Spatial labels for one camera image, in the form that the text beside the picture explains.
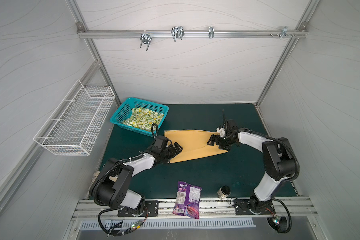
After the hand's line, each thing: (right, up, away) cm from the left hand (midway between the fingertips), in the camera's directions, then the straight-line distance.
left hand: (180, 149), depth 90 cm
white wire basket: (-49, +16, -21) cm, 56 cm away
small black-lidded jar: (+21, -16, -20) cm, 34 cm away
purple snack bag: (+4, -22, -16) cm, 28 cm away
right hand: (+23, +4, +5) cm, 24 cm away
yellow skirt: (+9, +3, +1) cm, 9 cm away
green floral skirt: (-27, +19, +15) cm, 36 cm away
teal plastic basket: (-42, +24, +19) cm, 52 cm away
